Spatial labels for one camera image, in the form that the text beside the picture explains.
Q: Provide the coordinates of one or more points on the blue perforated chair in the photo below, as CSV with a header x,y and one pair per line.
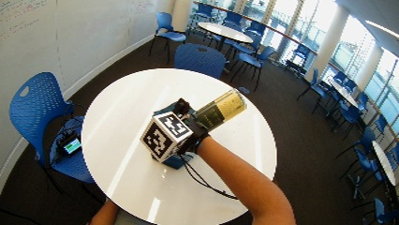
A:
x,y
37,109
166,26
251,59
200,59

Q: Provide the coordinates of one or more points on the black device with green screen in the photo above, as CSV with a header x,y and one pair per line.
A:
x,y
71,145

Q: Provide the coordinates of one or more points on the group of blue chairs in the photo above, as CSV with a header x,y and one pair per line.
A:
x,y
357,125

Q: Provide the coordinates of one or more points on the ceiling light strip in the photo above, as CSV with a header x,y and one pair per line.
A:
x,y
382,28

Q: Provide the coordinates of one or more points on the wooden handrail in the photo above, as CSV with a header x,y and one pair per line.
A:
x,y
290,36

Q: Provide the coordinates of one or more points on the gold and green can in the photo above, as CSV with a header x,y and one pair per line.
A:
x,y
220,110

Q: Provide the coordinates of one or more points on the round white table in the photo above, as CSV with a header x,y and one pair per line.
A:
x,y
224,31

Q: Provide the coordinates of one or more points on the long white table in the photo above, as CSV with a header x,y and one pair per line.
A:
x,y
343,92
384,162

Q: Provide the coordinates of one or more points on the white marker cube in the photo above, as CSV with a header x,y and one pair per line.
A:
x,y
166,137

